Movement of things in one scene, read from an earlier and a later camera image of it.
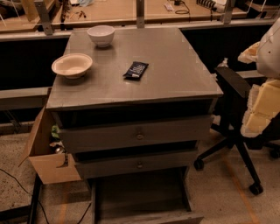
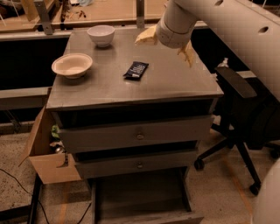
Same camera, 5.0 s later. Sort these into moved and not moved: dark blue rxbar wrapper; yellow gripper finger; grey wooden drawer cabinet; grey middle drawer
Moved: yellow gripper finger
Not moved: grey wooden drawer cabinet; dark blue rxbar wrapper; grey middle drawer
